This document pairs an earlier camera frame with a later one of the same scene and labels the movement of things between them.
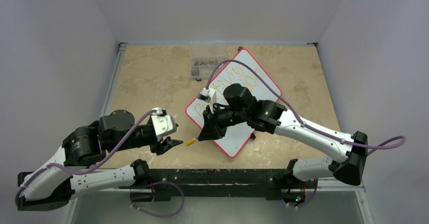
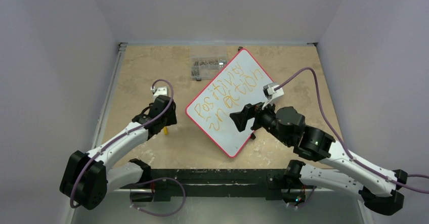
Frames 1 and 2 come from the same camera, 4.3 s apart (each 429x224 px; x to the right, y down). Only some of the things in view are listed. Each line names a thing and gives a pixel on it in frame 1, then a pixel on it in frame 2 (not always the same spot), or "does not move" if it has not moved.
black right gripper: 210,122 to 256,116
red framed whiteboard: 242,69 does not move
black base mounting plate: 250,184 does not move
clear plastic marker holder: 204,59 does not move
